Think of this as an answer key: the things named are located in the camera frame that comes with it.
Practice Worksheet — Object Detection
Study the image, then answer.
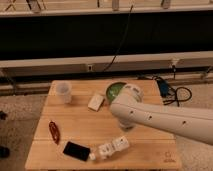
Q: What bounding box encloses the small white labelled bottle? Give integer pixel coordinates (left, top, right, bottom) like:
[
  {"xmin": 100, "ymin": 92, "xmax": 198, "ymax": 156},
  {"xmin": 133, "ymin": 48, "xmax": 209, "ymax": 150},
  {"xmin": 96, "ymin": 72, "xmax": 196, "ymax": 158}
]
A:
[{"xmin": 89, "ymin": 136, "xmax": 130, "ymax": 161}]

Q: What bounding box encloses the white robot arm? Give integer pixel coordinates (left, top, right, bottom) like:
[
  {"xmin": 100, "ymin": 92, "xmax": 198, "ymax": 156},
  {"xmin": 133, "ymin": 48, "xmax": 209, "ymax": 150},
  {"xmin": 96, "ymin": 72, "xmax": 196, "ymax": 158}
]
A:
[{"xmin": 110, "ymin": 84, "xmax": 213, "ymax": 145}]

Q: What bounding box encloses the green bowl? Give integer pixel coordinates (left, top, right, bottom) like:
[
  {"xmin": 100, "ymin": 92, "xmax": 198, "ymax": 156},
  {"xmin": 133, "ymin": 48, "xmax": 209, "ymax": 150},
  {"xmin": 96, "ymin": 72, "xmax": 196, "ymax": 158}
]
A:
[{"xmin": 106, "ymin": 82, "xmax": 126, "ymax": 104}]

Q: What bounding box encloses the white rectangular block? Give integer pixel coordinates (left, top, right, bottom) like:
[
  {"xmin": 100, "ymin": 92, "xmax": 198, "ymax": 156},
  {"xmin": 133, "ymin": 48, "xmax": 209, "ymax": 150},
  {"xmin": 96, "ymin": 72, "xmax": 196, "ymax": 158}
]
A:
[{"xmin": 88, "ymin": 94, "xmax": 104, "ymax": 111}]

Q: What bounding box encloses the translucent plastic cup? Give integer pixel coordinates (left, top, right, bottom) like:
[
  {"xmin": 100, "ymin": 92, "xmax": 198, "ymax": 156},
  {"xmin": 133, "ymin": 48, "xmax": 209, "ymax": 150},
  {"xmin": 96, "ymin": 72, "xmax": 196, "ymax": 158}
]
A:
[{"xmin": 55, "ymin": 81, "xmax": 72, "ymax": 104}]

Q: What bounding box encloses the wooden table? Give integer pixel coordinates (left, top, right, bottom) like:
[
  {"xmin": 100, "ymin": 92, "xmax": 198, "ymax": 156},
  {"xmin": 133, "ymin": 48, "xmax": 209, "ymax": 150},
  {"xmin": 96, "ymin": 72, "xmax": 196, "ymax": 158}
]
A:
[{"xmin": 25, "ymin": 80, "xmax": 181, "ymax": 171}]

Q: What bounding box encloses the blue box on floor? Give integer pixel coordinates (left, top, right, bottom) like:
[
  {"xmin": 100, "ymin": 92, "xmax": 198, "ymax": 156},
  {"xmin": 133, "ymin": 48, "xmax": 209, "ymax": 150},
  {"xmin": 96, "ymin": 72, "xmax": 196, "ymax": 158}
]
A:
[{"xmin": 158, "ymin": 81, "xmax": 169, "ymax": 97}]

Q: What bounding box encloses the red-brown oblong object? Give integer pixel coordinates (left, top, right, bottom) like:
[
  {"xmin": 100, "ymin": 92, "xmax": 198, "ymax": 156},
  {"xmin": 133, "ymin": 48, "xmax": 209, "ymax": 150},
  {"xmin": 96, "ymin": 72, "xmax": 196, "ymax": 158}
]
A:
[{"xmin": 49, "ymin": 121, "xmax": 60, "ymax": 144}]

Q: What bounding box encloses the black rectangular phone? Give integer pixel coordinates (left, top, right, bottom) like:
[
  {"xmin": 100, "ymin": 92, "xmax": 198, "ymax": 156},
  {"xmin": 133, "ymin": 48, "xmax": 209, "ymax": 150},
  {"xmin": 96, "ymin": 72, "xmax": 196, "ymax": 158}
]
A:
[{"xmin": 63, "ymin": 141, "xmax": 90, "ymax": 161}]

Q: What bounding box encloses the white wall outlet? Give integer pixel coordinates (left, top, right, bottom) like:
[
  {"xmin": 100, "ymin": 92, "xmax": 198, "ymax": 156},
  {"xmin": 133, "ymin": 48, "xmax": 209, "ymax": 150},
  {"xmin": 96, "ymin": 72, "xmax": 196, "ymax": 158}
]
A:
[{"xmin": 88, "ymin": 65, "xmax": 93, "ymax": 72}]

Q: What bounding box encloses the black cable on floor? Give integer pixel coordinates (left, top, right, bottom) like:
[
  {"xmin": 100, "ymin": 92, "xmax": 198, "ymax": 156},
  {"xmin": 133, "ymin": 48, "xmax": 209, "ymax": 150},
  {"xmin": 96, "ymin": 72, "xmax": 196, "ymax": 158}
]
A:
[{"xmin": 153, "ymin": 75, "xmax": 193, "ymax": 108}]

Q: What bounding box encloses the black hanging cable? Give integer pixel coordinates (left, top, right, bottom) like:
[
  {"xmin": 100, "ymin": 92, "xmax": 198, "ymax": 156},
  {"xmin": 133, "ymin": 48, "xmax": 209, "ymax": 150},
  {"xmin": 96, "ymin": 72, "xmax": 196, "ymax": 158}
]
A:
[{"xmin": 101, "ymin": 4, "xmax": 135, "ymax": 73}]

